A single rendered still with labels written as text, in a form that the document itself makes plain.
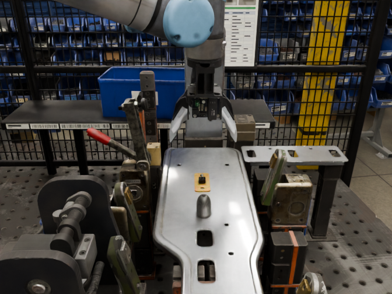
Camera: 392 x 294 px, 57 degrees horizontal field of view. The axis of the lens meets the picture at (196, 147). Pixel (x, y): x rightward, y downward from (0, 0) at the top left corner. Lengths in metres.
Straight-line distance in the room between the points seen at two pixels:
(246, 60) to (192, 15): 0.84
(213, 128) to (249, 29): 0.40
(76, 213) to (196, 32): 0.30
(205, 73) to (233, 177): 0.32
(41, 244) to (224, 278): 0.31
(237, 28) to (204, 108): 0.62
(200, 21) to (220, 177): 0.49
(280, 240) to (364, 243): 0.58
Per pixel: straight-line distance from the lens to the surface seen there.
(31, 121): 1.29
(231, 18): 1.32
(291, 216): 0.89
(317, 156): 1.07
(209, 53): 0.71
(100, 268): 0.66
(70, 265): 0.45
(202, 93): 0.72
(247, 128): 1.10
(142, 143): 0.83
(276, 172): 0.82
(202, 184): 0.89
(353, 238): 1.29
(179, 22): 0.52
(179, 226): 0.76
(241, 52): 1.35
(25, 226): 1.36
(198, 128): 1.12
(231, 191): 0.87
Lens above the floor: 1.48
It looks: 27 degrees down
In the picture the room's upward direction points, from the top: straight up
